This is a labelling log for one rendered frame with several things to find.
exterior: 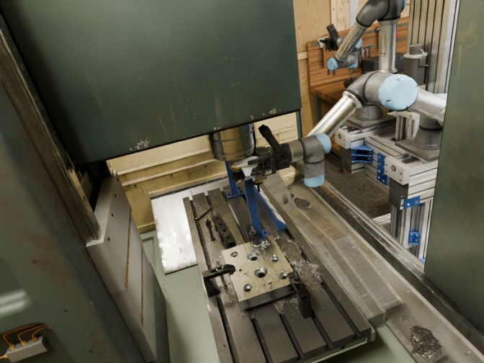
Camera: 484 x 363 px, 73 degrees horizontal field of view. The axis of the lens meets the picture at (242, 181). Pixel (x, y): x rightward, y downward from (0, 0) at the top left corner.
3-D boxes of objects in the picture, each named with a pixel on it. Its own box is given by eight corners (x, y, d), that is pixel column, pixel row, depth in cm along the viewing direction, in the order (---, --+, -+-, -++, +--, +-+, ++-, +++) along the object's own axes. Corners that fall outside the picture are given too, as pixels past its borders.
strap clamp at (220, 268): (238, 281, 134) (231, 253, 127) (240, 287, 131) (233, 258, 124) (207, 292, 132) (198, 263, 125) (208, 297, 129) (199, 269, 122)
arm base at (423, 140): (432, 135, 162) (434, 115, 157) (457, 145, 149) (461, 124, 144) (405, 142, 160) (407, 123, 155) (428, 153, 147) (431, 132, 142)
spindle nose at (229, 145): (202, 152, 113) (194, 119, 107) (242, 137, 118) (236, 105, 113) (223, 166, 100) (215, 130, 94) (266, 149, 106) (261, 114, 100)
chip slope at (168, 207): (279, 192, 243) (274, 161, 230) (324, 249, 182) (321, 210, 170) (160, 227, 229) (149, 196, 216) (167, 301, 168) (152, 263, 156)
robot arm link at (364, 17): (377, 8, 161) (332, 76, 205) (392, 4, 165) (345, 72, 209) (363, -8, 164) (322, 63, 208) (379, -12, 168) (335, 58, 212)
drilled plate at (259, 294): (273, 243, 145) (271, 235, 142) (300, 290, 120) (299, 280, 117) (223, 259, 141) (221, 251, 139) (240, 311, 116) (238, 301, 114)
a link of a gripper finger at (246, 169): (237, 182, 108) (261, 173, 111) (234, 166, 105) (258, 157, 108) (232, 178, 110) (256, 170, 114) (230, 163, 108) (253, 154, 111)
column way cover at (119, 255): (155, 268, 150) (117, 169, 125) (160, 361, 109) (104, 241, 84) (145, 271, 149) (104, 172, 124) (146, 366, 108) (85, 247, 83)
